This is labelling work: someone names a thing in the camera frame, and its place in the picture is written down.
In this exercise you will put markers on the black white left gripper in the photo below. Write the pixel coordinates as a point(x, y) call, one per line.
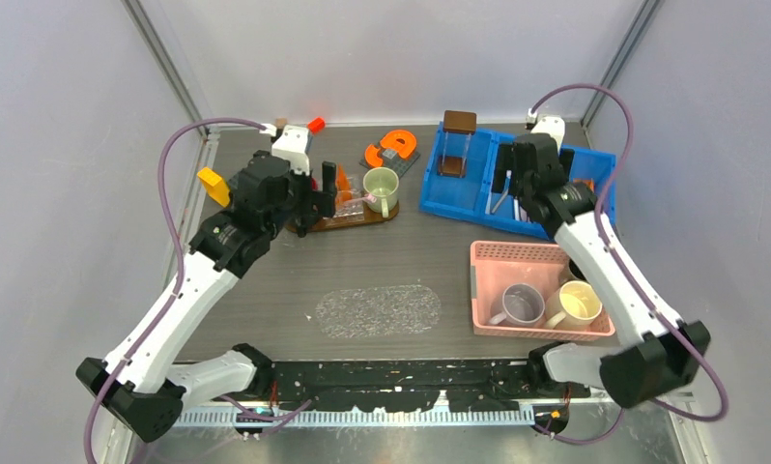
point(316, 202)

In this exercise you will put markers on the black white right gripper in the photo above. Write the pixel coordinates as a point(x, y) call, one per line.
point(504, 162)

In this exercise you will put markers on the clear glass toothbrush holder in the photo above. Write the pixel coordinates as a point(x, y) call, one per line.
point(350, 208)

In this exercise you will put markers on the light green mug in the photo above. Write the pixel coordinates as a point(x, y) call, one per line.
point(381, 186)

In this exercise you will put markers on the lilac translucent mug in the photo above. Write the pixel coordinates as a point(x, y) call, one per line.
point(518, 305)

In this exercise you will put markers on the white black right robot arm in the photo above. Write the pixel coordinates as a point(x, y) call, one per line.
point(659, 352)

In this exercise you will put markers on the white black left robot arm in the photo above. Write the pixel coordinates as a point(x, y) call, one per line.
point(139, 382)

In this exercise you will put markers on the beige grey toothbrush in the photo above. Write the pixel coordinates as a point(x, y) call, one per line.
point(498, 203)

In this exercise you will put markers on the brown oval wooden tray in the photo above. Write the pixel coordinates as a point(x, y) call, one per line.
point(369, 217)

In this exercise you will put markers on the small red block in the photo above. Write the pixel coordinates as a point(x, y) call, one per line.
point(316, 125)

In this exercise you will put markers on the grey baseplate with orange track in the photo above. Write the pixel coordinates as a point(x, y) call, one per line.
point(396, 150)

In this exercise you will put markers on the blue plastic organizer bin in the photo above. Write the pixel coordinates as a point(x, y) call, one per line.
point(465, 198)

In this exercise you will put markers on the clear holder with brown lid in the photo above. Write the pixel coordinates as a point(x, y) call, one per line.
point(458, 129)

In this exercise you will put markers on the yellow toy block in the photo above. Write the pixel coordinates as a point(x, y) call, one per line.
point(215, 186)

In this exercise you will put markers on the pink plastic basket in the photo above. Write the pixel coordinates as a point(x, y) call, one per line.
point(498, 265)

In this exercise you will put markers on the black mug in basket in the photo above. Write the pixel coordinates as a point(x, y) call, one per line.
point(570, 272)

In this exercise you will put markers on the cream yellow mug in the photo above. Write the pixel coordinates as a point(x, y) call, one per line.
point(573, 307)

